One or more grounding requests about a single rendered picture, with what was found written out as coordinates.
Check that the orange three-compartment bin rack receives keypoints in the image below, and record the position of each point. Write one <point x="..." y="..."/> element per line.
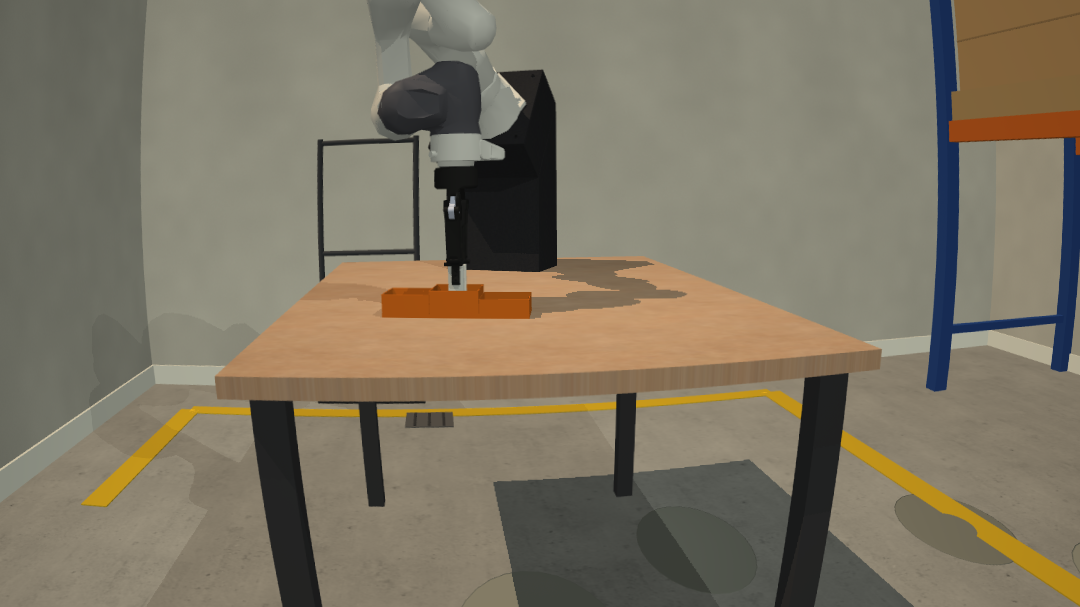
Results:
<point x="441" y="303"/>

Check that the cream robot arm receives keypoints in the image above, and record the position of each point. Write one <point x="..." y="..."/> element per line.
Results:
<point x="447" y="99"/>

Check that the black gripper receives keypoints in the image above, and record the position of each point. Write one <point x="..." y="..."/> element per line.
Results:
<point x="454" y="179"/>

